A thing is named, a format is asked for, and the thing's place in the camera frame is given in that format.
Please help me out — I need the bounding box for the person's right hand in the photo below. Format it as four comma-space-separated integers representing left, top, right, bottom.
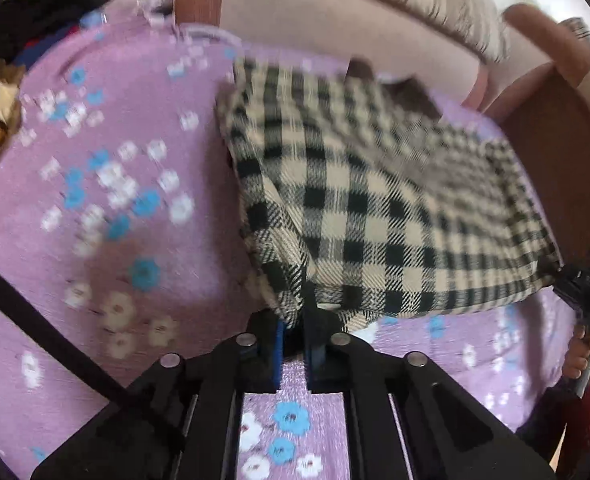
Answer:
562, 325, 590, 381

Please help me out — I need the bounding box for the striped grey cushion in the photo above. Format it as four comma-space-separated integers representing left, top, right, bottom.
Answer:
560, 17, 590, 71

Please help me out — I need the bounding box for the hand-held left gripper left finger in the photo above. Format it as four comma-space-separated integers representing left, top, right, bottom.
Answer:
32, 310, 286, 480

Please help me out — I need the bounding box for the black and cream checkered coat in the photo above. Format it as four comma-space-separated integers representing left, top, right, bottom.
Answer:
217, 57, 563, 333

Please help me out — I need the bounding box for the purple floral bedsheet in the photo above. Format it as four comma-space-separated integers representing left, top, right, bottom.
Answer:
0, 0, 590, 480

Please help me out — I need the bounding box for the pink padded headboard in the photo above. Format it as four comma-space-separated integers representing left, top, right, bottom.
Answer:
175, 0, 590, 111

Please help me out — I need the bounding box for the pile of black clothes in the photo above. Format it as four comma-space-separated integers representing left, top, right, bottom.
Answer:
0, 0, 128, 61

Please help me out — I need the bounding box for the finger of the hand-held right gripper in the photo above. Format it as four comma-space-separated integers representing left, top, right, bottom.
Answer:
550, 267, 583, 311

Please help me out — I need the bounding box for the black strap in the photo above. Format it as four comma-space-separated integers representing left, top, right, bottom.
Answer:
0, 252, 126, 401

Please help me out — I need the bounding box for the striped beige pillow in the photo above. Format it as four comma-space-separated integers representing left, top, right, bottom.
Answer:
230, 0, 511, 63

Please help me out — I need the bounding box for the brown wooden board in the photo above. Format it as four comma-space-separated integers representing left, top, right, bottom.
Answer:
500, 62, 590, 266

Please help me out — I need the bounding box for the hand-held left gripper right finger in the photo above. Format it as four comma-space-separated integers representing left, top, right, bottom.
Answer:
302, 305, 558, 480

